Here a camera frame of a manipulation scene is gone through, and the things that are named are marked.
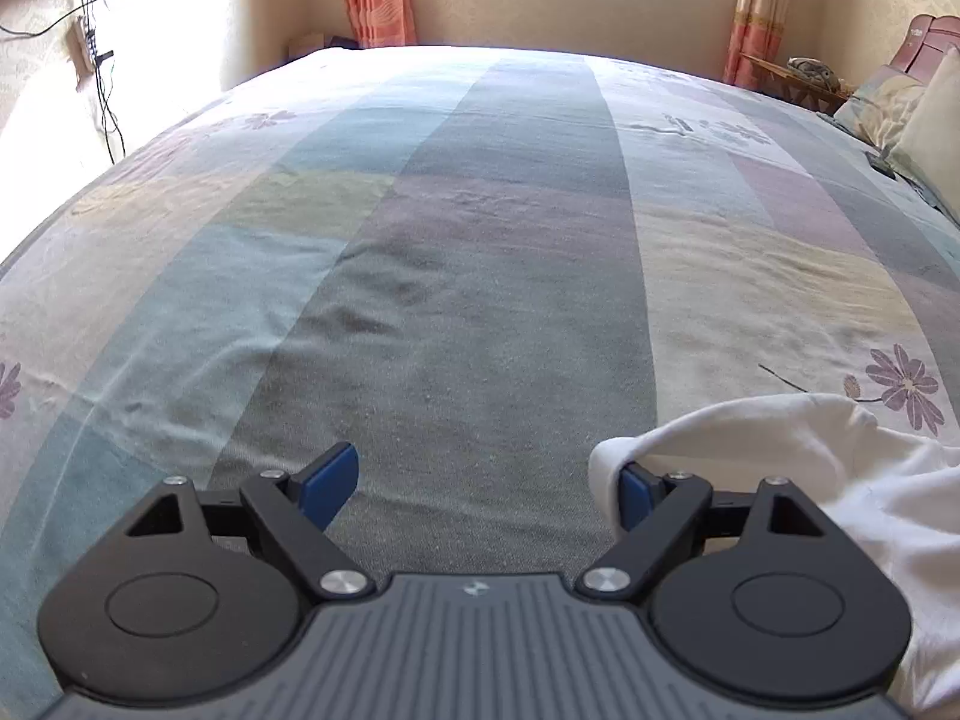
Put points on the wooden bedside table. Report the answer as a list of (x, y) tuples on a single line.
[(784, 84)]

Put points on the pastel pillow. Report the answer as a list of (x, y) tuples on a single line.
[(878, 111), (929, 146)]

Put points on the front pastel pillow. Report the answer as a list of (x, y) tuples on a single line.
[(929, 146)]

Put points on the wooden headboard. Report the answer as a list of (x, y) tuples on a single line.
[(928, 39)]

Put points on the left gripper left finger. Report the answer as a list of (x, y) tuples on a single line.
[(290, 514)]

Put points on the white printed sweatshirt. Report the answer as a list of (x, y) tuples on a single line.
[(894, 493)]

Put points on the patchwork pastel bed sheet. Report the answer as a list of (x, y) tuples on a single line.
[(473, 264)]

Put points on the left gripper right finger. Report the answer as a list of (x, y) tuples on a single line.
[(659, 517)]

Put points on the black remote control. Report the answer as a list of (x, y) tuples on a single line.
[(880, 165)]

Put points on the right orange striped curtain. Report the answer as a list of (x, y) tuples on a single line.
[(756, 31)]

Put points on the rear pastel pillow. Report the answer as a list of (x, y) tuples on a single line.
[(878, 111)]

